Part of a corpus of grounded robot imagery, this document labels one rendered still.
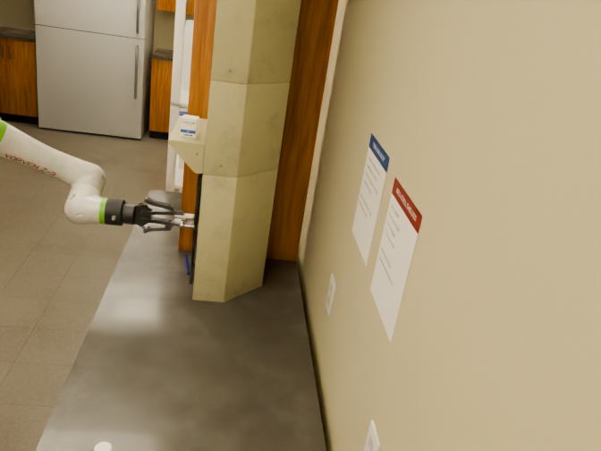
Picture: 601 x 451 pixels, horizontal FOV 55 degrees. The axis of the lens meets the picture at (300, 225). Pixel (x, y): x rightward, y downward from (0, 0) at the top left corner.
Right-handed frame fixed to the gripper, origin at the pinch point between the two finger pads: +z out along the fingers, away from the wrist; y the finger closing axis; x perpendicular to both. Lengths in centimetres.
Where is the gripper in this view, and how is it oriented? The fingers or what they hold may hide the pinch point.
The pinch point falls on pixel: (183, 218)
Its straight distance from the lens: 205.7
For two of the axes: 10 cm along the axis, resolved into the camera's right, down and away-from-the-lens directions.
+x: -0.8, -4.1, 9.1
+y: 1.5, -9.1, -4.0
